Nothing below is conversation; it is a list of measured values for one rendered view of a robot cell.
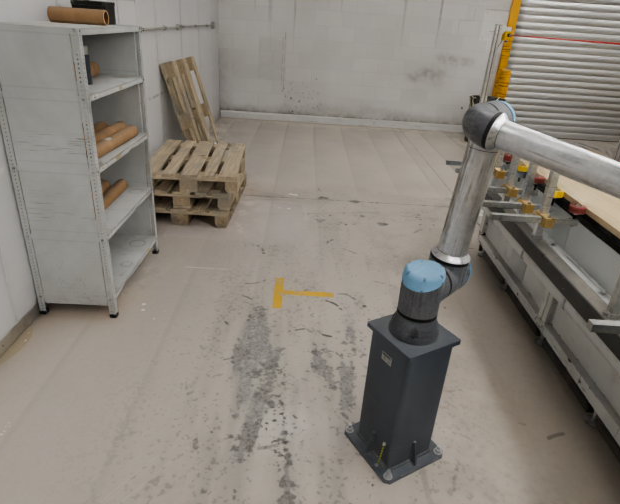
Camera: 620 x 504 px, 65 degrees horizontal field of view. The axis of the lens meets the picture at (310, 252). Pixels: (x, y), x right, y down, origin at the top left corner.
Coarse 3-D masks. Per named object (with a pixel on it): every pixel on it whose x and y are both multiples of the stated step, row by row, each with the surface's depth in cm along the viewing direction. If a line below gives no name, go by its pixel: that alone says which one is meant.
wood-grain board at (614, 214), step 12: (540, 168) 303; (564, 180) 281; (564, 192) 260; (576, 192) 261; (588, 192) 262; (600, 192) 264; (588, 204) 243; (600, 204) 244; (612, 204) 246; (600, 216) 228; (612, 216) 229; (612, 228) 217
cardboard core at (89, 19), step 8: (48, 8) 260; (56, 8) 261; (64, 8) 261; (72, 8) 261; (80, 8) 262; (48, 16) 261; (56, 16) 261; (64, 16) 261; (72, 16) 261; (80, 16) 261; (88, 16) 261; (96, 16) 261; (104, 16) 267; (88, 24) 265; (96, 24) 265; (104, 24) 264
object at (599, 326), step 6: (588, 324) 152; (594, 324) 149; (600, 324) 150; (606, 324) 150; (612, 324) 150; (618, 324) 150; (594, 330) 150; (600, 330) 150; (606, 330) 150; (612, 330) 150; (618, 330) 150
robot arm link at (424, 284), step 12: (408, 264) 177; (420, 264) 177; (432, 264) 177; (408, 276) 172; (420, 276) 169; (432, 276) 169; (444, 276) 171; (408, 288) 172; (420, 288) 169; (432, 288) 169; (444, 288) 175; (408, 300) 174; (420, 300) 171; (432, 300) 171; (408, 312) 175; (420, 312) 173; (432, 312) 174
